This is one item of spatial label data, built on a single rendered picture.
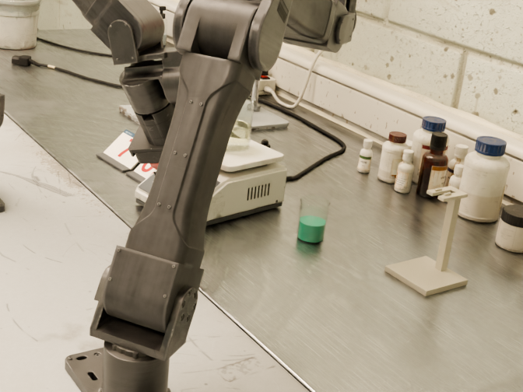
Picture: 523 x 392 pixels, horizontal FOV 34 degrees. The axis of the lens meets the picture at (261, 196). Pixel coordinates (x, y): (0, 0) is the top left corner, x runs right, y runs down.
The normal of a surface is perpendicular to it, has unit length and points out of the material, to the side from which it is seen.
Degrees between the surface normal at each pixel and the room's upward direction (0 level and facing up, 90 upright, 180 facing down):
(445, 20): 90
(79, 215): 0
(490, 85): 90
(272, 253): 0
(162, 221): 62
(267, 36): 90
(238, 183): 90
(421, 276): 0
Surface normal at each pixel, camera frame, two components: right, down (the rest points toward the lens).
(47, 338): 0.10, -0.93
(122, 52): -0.33, 0.32
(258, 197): 0.68, 0.33
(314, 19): 0.84, 0.28
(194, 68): -0.30, -0.17
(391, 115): -0.83, 0.12
